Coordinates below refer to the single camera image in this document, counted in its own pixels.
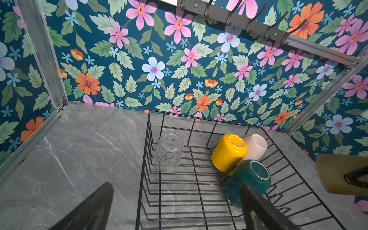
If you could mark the aluminium frame post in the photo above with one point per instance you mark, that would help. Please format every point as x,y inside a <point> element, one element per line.
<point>341,79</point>
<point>36,27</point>

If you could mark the dark green mug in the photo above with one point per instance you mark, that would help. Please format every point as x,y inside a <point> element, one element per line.
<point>251,172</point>

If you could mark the black hook rail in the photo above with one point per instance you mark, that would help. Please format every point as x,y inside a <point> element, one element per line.
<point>208,10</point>

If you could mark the yellow mug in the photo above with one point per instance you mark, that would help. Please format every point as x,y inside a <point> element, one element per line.
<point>230,150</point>

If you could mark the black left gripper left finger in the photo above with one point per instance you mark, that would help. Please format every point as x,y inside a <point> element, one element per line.
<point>92,214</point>

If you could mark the pale pink mug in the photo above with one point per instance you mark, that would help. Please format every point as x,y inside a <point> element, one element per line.
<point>257,147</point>

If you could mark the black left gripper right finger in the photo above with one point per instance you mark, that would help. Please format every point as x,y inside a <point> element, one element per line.
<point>259,214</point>

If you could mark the clear glass cup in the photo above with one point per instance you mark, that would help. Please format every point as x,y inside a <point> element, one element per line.
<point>167,156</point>

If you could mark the aluminium frame post back left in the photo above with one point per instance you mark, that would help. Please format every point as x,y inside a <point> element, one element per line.
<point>36,27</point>

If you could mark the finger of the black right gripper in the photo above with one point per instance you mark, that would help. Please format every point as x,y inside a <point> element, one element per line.
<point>358,178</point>

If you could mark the olive glass cup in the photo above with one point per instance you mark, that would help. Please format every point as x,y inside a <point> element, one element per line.
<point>332,168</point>

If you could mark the aluminium frame post back right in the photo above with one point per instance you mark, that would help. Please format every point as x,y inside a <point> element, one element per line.
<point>341,79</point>

